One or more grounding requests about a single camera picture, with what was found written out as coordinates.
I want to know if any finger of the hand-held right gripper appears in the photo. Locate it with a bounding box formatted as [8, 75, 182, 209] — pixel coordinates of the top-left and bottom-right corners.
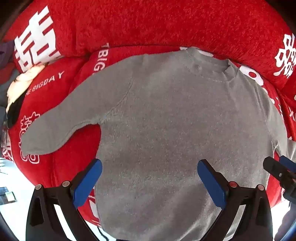
[263, 156, 296, 186]
[279, 156, 296, 173]

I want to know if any black cloth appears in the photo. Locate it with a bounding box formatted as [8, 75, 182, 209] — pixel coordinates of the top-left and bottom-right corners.
[6, 91, 26, 129]

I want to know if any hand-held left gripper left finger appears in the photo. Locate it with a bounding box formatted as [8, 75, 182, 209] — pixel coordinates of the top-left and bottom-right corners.
[26, 159, 103, 241]

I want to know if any cream cloth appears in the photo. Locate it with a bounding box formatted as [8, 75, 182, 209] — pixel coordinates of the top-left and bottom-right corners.
[6, 65, 45, 112]

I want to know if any red seat cushion bold print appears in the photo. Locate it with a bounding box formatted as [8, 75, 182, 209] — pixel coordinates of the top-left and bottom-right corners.
[74, 45, 289, 229]

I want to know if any grey knit sweater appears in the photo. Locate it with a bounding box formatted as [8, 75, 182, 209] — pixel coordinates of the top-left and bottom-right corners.
[19, 46, 296, 241]

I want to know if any red seat cushion small print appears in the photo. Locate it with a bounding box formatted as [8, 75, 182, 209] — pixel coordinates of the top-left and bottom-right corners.
[276, 86, 296, 139]

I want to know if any red printed sofa back cushion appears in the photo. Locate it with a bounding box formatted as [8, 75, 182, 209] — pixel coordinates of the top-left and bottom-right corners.
[3, 0, 296, 93]

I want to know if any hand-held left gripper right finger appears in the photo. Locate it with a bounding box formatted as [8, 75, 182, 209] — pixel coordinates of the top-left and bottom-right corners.
[197, 159, 273, 241]

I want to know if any blue-grey cloth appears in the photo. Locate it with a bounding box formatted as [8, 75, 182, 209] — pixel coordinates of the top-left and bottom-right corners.
[0, 70, 18, 107]

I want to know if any purple cloth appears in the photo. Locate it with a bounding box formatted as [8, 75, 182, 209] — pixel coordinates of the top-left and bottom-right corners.
[0, 40, 15, 68]

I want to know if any red seat cushion outlined print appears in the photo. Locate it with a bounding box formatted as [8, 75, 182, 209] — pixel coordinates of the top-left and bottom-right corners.
[2, 57, 102, 188]

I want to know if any person's right forearm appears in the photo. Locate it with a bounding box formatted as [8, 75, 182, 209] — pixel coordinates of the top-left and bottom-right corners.
[275, 203, 296, 241]

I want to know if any small grey box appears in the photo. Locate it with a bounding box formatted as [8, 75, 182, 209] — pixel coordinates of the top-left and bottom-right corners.
[0, 185, 17, 205]

